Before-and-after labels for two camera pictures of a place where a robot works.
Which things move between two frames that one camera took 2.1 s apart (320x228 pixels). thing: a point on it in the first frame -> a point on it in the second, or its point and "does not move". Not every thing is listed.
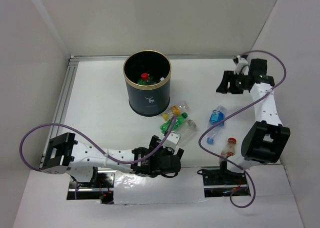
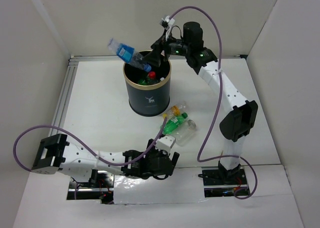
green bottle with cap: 178,121 does not move
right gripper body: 240,83 -> 177,47
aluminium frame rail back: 169,56 does not move
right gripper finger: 223,88 -> 154,57
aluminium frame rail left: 61,108 does not move
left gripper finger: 180,153 -> 175,158
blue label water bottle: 217,115 -> 127,53
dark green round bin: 147,75 does not move
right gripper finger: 233,88 -> 160,44
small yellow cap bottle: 181,107 does not move
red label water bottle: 145,76 -> 152,74
